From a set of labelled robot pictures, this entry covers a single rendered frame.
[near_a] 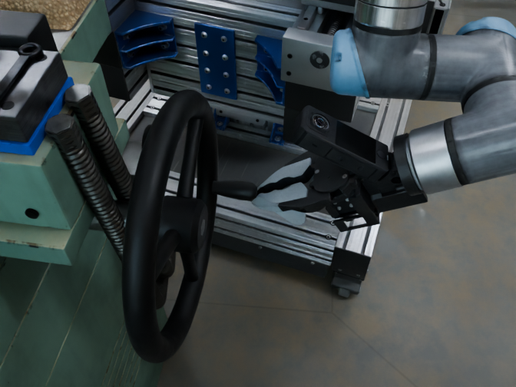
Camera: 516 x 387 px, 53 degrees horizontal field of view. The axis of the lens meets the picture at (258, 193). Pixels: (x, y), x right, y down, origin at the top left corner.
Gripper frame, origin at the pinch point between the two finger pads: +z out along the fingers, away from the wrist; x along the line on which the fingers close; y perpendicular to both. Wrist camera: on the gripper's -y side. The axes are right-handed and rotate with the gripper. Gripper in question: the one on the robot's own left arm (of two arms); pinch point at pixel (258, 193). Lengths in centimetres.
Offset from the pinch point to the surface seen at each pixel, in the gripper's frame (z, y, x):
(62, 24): 14.3, -26.9, 11.0
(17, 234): 10.4, -21.1, -18.1
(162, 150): -5.5, -20.7, -12.9
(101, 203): 5.0, -17.5, -13.3
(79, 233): 6.9, -17.3, -16.3
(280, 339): 36, 66, 13
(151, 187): -4.9, -20.0, -16.3
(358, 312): 19, 76, 23
